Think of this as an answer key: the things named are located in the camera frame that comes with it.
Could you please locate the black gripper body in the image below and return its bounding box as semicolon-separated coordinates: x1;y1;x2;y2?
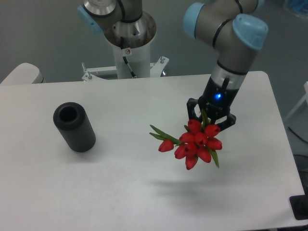
198;75;245;120

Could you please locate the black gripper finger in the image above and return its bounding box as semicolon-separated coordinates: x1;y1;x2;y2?
210;113;236;131
186;98;203;120

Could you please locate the red tulip bouquet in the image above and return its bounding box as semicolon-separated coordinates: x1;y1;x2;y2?
150;110;223;170

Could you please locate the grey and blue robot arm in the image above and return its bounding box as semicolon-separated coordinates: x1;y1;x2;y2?
77;0;269;130

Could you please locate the dark grey ribbed vase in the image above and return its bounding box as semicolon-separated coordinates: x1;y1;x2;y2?
53;102;96;153

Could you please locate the black device at table edge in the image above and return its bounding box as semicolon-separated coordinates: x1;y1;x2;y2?
289;195;308;220

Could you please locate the blue translucent object top right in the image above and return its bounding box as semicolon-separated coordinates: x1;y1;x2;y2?
283;0;308;19

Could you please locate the white rounded side table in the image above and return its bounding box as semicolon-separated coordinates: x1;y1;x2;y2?
0;63;46;86

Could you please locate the black cable on floor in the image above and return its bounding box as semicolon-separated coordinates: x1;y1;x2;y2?
288;127;308;141

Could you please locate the black cable on pedestal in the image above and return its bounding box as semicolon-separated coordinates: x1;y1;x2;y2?
120;36;138;79

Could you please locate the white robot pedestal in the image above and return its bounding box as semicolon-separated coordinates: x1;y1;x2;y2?
103;12;157;79

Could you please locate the white frame at right edge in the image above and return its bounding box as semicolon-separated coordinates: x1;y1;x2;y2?
283;82;308;123

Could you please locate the white metal base frame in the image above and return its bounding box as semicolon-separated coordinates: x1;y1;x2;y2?
81;56;169;81

